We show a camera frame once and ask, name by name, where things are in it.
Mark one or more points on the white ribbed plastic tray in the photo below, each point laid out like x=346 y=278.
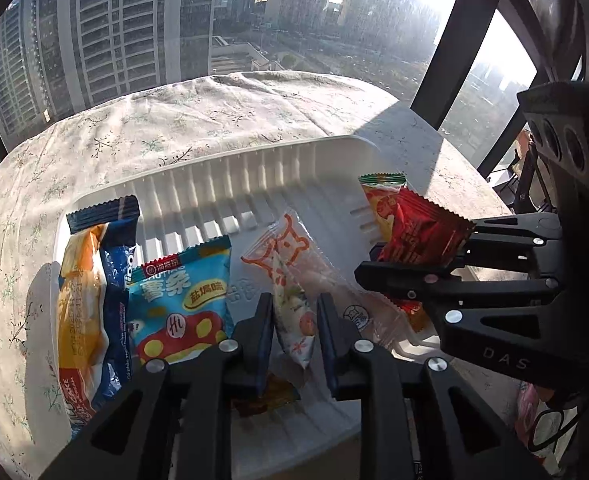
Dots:
x=254 y=195

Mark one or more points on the small floral snack packet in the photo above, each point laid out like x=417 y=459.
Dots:
x=294 y=310

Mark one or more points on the floral tablecloth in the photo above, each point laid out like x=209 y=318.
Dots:
x=124 y=120

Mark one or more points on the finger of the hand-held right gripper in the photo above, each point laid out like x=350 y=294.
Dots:
x=399 y=277
x=514 y=240

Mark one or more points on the light blue chips packet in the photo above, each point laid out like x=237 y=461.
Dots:
x=179 y=300

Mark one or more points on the tall apartment building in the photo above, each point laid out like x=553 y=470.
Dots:
x=104 y=25

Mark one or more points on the blue and yellow cake packet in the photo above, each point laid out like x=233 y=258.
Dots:
x=87 y=310

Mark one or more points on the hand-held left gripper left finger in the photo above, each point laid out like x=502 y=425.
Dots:
x=266 y=345

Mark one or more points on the golden snack packet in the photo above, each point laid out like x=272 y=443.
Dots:
x=269 y=397

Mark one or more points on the red snack packet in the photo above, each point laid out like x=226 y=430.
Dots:
x=424 y=230

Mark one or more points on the pink snack packet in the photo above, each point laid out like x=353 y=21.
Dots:
x=529 y=410

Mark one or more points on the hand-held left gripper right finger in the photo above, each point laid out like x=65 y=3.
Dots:
x=326 y=345

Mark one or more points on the black window frame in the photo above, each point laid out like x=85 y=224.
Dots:
x=454 y=35

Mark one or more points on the orange packet with green edge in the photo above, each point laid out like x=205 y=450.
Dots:
x=382 y=195

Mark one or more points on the clear packet with orange print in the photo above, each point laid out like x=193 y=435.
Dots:
x=294 y=245

